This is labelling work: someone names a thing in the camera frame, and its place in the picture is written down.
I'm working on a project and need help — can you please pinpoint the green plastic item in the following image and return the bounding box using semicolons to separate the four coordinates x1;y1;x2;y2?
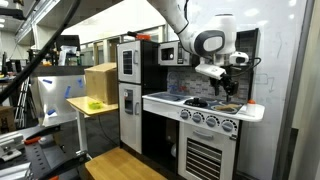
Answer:
88;101;103;111

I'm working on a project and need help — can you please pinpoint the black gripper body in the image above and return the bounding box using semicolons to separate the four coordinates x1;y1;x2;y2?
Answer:
210;74;240;96

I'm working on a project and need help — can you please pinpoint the white toy oven door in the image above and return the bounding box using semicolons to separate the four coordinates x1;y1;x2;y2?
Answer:
177;121;238;180

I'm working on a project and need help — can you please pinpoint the toy microwave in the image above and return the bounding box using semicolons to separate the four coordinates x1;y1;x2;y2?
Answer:
157;39;193;67

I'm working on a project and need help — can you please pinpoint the grey stove knob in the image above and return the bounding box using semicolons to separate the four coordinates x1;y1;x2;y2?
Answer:
191;111;205;124
220;118;238;133
205;115;220;129
179;108;192;121

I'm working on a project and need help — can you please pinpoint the thin black camera cable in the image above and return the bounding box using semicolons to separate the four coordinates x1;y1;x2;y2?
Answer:
233;57;263;79

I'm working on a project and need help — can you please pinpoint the black toy pan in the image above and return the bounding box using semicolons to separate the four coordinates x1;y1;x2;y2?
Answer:
183;97;209;108

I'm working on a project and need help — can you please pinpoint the round pot under sink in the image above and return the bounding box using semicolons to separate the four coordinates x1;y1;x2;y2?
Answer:
170;143;178;158

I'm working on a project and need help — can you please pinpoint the toy faucet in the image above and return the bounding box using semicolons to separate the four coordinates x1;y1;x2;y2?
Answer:
167;71;180;94

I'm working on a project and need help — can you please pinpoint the white fridge door with dispenser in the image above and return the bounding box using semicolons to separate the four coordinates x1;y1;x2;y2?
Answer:
118;82;143;155

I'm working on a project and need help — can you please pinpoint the black monitor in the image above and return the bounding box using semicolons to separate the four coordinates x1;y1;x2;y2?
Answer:
54;34;81;51

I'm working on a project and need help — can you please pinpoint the wooden platform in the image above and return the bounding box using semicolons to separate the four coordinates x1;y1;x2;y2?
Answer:
84;147;168;180

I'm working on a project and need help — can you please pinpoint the orange tool handle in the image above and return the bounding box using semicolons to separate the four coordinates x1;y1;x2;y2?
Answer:
23;136;42;146

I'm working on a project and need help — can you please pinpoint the black floor cable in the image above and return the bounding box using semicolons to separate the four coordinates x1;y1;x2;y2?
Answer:
97;114;120;148

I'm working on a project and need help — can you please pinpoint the orange strainer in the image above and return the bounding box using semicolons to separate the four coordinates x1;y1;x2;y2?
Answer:
135;33;152;42

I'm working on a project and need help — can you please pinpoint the whiteboard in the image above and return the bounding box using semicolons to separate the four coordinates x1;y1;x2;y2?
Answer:
166;0;308;180

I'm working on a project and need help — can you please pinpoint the white metal panel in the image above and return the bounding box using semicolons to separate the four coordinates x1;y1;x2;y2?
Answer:
36;73;87;128

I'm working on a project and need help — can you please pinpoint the wooden spoon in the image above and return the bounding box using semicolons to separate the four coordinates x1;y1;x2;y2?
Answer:
214;103;242;113

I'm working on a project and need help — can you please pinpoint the white fridge door with chalkboard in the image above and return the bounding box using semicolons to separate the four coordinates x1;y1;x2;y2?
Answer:
116;40;142;85

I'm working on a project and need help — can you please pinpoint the thick black cable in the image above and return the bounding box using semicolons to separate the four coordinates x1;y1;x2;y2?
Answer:
0;0;82;104

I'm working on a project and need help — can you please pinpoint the wooden side table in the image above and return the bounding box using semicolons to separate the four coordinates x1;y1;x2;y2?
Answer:
65;96;120;158

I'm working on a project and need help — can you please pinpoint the small cardboard box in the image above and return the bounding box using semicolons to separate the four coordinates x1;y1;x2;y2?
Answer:
0;105;16;133

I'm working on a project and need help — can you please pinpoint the folded tripod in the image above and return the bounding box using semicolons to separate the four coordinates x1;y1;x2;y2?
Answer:
14;74;31;129

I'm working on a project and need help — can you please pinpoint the white bottle with orange cap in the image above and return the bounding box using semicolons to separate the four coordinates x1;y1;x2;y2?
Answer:
246;99;257;113

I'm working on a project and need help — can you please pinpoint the toy kitchen set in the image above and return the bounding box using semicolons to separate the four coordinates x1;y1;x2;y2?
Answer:
116;28;266;180

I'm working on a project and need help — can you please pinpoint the grey toy sink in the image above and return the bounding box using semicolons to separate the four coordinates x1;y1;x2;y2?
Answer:
147;91;188;102

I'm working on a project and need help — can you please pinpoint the large cardboard box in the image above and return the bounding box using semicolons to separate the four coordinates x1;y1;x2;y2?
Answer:
83;62;119;106

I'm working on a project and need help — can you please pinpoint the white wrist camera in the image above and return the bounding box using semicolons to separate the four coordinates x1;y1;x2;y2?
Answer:
194;63;227;81

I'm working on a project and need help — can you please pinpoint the black perforated bench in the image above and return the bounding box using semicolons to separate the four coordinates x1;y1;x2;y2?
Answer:
0;124;89;180

